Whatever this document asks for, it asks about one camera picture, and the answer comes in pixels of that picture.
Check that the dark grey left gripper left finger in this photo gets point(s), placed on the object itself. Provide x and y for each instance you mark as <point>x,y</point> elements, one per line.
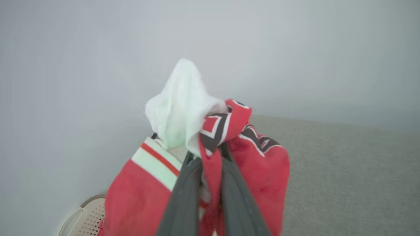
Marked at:
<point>183,203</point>

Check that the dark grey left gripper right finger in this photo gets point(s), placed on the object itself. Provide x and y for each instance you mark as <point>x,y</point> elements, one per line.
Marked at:
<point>238,206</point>

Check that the red and white garment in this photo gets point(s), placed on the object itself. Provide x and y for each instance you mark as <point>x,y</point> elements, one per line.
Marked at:
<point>141,196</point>

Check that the beige perforated laundry basket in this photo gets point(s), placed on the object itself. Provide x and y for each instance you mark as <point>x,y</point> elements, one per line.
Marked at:
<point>87,219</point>

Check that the grey fabric sofa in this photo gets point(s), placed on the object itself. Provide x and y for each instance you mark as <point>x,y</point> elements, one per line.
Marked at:
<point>344,183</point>

